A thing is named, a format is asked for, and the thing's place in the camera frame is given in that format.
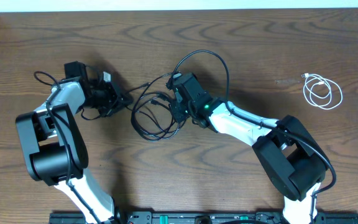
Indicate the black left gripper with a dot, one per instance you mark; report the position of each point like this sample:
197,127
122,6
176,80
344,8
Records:
117,101

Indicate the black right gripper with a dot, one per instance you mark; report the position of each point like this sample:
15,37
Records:
178,116

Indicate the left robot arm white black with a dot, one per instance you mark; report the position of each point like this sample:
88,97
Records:
55,152

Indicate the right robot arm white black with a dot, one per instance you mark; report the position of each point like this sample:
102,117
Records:
291,158

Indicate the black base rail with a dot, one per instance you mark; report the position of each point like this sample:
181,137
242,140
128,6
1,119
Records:
256,217

